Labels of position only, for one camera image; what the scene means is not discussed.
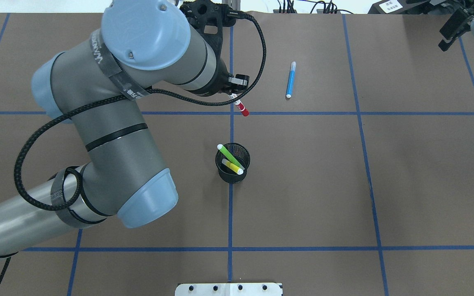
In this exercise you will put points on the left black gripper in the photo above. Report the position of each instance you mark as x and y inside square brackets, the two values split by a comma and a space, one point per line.
[221, 77]

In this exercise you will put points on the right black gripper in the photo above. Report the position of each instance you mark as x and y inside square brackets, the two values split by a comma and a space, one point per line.
[461, 24]

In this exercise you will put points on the red capped white marker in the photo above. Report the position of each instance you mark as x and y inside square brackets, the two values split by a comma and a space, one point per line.
[238, 103]

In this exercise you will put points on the green highlighter pen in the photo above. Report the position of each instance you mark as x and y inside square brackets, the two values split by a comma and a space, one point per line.
[229, 156]

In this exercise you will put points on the blue highlighter pen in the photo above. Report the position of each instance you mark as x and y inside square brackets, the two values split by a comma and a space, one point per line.
[291, 80]

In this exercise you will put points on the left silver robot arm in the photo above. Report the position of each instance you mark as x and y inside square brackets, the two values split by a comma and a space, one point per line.
[142, 47]

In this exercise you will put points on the black mesh pen holder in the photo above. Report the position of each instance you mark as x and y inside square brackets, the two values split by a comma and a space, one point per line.
[241, 154]

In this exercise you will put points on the yellow highlighter pen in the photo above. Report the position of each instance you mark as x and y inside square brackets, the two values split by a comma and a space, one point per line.
[234, 168]

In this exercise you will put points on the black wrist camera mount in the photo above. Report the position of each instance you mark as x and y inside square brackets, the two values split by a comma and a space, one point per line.
[209, 19]

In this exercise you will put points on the aluminium frame post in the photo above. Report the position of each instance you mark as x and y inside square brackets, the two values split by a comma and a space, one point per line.
[233, 4]

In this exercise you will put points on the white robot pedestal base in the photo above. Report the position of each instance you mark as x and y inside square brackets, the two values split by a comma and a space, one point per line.
[230, 289]

